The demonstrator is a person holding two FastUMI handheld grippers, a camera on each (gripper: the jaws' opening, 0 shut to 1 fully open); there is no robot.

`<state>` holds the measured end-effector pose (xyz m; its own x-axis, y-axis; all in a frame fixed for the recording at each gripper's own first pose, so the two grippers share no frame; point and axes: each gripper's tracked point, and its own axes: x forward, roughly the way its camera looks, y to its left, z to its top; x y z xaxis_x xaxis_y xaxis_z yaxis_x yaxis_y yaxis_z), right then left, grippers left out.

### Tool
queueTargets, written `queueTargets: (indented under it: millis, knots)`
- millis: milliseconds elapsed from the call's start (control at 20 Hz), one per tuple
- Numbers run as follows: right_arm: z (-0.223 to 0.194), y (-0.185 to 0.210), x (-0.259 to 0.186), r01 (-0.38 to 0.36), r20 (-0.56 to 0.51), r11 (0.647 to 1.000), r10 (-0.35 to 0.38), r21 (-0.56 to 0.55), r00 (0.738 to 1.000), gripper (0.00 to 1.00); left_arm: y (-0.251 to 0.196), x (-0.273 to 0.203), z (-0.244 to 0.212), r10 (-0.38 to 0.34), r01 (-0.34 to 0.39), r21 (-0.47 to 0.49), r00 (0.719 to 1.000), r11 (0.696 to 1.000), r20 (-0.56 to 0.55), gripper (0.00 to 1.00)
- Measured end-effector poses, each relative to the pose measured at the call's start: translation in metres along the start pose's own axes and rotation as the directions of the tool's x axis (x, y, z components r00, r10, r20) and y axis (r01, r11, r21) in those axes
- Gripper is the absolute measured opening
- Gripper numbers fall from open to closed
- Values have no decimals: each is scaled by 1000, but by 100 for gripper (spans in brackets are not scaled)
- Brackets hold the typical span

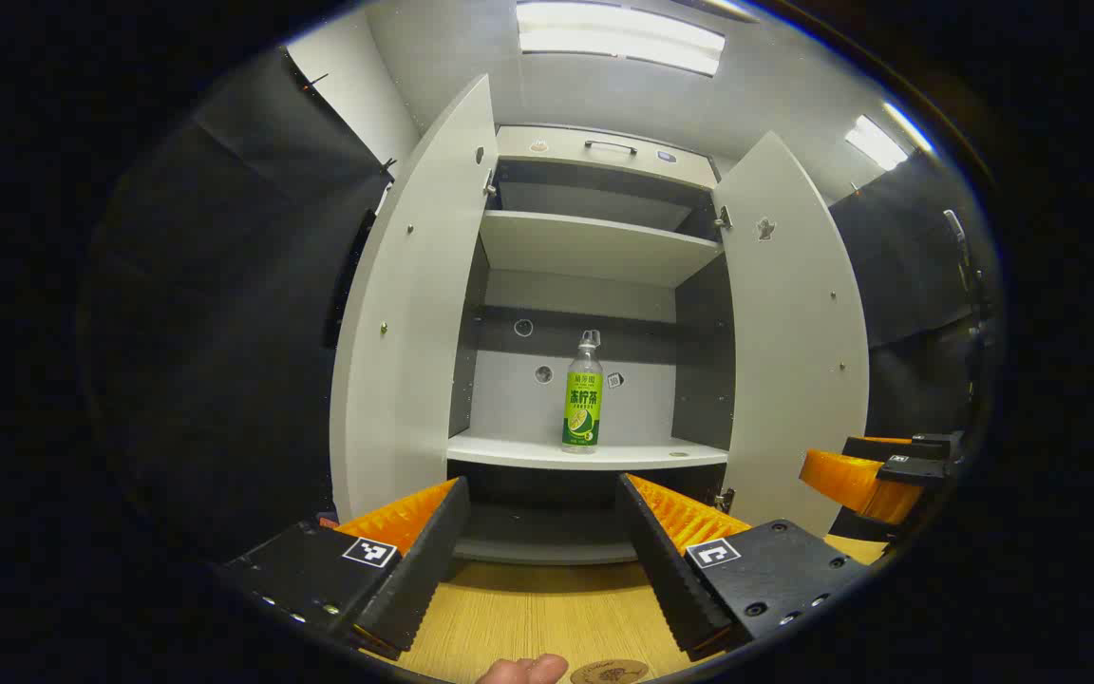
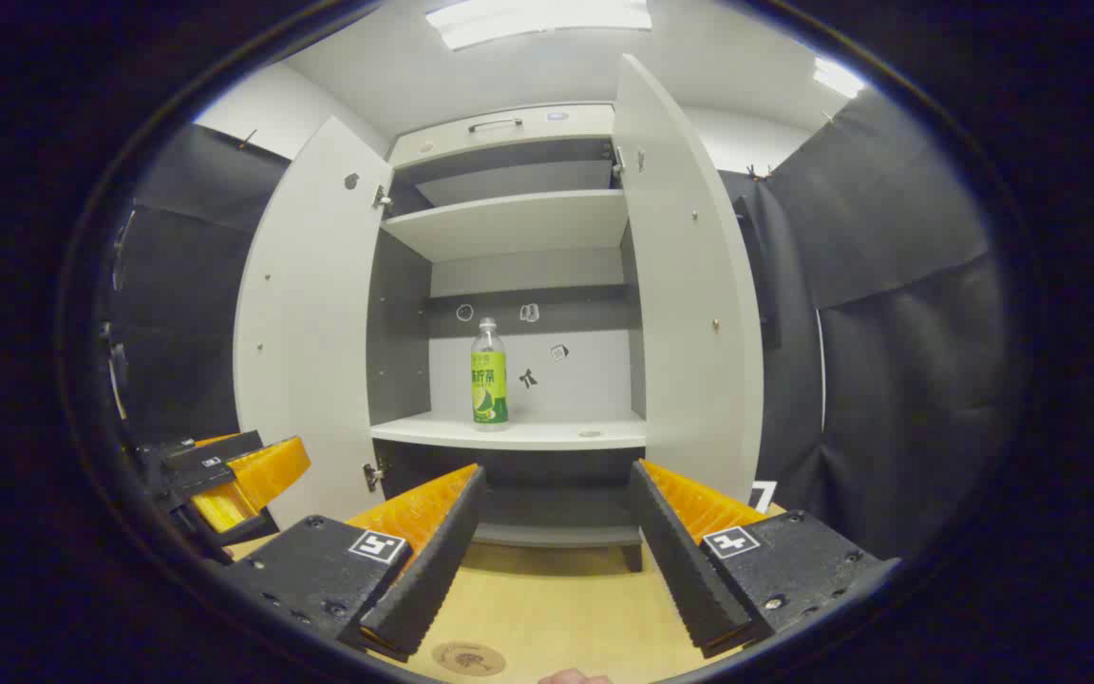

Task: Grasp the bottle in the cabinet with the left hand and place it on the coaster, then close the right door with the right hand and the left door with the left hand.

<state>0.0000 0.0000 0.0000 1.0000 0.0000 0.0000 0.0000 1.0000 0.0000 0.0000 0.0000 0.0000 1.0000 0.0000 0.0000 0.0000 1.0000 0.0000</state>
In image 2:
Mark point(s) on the small ceiling light panel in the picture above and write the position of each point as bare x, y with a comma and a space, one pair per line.
839, 78

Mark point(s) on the green label bottle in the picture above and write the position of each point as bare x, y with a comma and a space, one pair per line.
488, 389

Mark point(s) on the grey cabinet door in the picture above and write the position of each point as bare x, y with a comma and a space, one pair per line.
310, 332
689, 313

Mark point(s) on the grey cabinet shelf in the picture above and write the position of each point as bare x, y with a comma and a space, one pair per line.
518, 180
509, 223
528, 432

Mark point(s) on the round brown coaster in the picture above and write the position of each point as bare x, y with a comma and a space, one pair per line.
468, 658

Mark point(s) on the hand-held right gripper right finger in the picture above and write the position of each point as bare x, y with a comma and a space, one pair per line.
675, 560

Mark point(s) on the large ceiling light panel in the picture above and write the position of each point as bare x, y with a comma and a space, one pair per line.
537, 19

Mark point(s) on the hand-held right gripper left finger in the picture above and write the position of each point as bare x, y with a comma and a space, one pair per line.
438, 560

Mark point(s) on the black backdrop cloth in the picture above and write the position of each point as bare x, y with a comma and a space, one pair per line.
908, 380

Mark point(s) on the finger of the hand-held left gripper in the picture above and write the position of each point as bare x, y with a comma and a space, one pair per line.
257, 480
196, 461

